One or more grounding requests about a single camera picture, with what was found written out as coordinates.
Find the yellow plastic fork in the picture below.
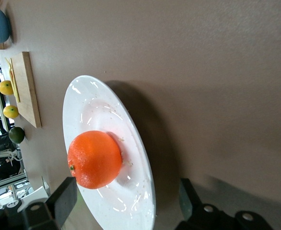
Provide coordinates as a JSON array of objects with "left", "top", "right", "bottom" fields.
[{"left": 4, "top": 57, "right": 14, "bottom": 80}]

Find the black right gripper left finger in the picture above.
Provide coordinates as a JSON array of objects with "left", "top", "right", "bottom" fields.
[{"left": 46, "top": 176, "right": 78, "bottom": 227}]

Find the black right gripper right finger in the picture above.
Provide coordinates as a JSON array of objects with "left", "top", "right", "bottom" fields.
[{"left": 178, "top": 178, "right": 203, "bottom": 222}]

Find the yellow lemon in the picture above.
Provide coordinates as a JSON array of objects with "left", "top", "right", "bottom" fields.
[
  {"left": 2, "top": 104, "right": 20, "bottom": 119},
  {"left": 0, "top": 80, "right": 14, "bottom": 96}
]

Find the yellow plastic knife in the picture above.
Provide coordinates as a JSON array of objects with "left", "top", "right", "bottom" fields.
[{"left": 10, "top": 57, "right": 21, "bottom": 104}]

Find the orange fruit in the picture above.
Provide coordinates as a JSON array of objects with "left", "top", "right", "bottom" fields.
[{"left": 67, "top": 130, "right": 123, "bottom": 190}]

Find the green lime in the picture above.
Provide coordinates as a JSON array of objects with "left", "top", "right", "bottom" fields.
[{"left": 8, "top": 126, "right": 26, "bottom": 145}]

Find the white plate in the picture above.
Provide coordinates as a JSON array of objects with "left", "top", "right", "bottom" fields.
[{"left": 62, "top": 75, "right": 156, "bottom": 230}]

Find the wooden cutting board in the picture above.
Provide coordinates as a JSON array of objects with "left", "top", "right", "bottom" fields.
[{"left": 10, "top": 51, "right": 43, "bottom": 129}]

